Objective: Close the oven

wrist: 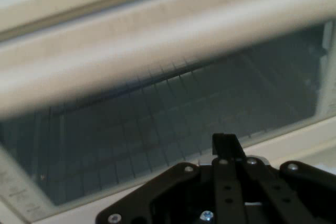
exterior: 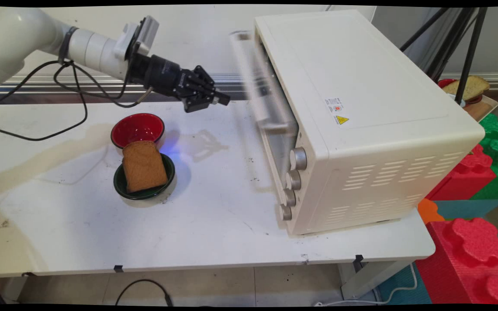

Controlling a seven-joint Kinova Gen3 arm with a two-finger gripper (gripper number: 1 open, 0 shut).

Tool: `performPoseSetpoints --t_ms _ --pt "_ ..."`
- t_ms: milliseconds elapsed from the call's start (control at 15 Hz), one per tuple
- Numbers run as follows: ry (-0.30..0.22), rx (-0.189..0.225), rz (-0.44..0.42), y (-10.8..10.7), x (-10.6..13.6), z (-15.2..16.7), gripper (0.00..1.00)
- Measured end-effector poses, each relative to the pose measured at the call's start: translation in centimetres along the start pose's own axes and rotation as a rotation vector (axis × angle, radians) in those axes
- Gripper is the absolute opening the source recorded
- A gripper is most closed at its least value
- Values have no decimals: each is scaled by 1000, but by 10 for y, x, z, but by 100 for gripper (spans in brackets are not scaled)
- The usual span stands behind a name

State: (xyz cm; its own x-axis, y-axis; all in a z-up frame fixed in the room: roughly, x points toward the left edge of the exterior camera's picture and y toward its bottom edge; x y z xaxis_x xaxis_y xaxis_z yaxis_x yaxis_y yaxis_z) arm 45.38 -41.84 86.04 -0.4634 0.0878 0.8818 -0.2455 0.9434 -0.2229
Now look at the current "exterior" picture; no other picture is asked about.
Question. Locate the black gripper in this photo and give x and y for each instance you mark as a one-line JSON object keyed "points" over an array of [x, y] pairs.
{"points": [[162, 75]]}

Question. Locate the glass oven door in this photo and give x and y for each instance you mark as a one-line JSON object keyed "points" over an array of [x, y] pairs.
{"points": [[270, 116]]}

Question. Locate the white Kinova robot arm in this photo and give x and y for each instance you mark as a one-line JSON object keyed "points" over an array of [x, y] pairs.
{"points": [[28, 36]]}

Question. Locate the red bowl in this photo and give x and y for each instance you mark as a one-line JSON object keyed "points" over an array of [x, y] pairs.
{"points": [[138, 127]]}

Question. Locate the dark green bowl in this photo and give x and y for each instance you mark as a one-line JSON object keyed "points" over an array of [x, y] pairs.
{"points": [[167, 168]]}

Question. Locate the brown toast slice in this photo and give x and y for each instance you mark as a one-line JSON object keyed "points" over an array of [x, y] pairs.
{"points": [[144, 166]]}

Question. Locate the silver oven knob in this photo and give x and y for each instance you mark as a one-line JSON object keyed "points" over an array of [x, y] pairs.
{"points": [[299, 158], [293, 179], [288, 197], [285, 212]]}

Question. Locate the white label sticker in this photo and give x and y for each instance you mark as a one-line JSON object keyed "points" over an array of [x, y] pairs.
{"points": [[334, 105]]}

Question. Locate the yellow warning sticker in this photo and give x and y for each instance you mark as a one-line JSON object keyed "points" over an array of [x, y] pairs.
{"points": [[342, 120]]}

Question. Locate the cream toaster oven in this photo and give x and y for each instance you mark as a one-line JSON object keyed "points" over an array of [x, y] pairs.
{"points": [[374, 142]]}

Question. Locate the red plate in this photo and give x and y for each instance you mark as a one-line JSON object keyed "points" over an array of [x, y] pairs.
{"points": [[445, 82]]}

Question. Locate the white table leg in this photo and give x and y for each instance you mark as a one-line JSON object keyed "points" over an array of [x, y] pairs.
{"points": [[370, 280]]}

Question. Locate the orange foam piece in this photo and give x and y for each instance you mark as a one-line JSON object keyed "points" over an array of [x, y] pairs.
{"points": [[429, 211]]}

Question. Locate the pale bread slice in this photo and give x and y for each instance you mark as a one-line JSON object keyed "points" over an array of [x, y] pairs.
{"points": [[469, 86]]}

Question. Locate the black tripod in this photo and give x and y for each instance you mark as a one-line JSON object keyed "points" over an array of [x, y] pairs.
{"points": [[469, 52]]}

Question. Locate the small red foam block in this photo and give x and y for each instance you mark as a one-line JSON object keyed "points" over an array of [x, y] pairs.
{"points": [[465, 177]]}

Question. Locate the teal floor mat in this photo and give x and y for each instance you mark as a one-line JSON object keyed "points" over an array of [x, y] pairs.
{"points": [[404, 287]]}

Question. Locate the beige tray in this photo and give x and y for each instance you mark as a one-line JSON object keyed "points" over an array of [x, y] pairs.
{"points": [[484, 110]]}

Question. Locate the teal foam block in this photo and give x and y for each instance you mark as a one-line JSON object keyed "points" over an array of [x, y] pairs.
{"points": [[469, 208]]}

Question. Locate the large red foam block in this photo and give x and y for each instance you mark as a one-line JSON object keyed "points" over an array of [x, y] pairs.
{"points": [[469, 263]]}

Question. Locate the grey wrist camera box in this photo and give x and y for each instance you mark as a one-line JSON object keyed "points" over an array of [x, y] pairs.
{"points": [[143, 34]]}

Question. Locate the aluminium rail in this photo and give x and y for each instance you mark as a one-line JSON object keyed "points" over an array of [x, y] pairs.
{"points": [[37, 84]]}

